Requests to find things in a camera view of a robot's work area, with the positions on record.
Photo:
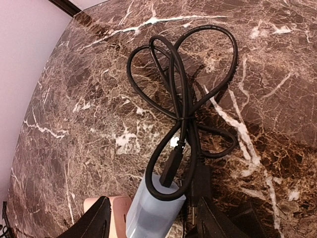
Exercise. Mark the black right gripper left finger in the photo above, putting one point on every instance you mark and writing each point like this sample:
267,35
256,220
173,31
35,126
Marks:
95,223

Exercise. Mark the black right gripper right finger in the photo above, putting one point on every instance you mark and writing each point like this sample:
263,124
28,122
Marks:
241,222

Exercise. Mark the light blue USB charger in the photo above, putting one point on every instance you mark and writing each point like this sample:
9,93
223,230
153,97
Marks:
149,217

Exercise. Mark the pink USB charger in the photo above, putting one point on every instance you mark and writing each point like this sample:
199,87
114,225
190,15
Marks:
119,209

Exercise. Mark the black power adapter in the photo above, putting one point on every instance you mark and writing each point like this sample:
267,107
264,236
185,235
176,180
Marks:
200,187

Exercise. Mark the black frame post left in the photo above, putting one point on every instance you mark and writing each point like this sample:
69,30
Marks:
66,6

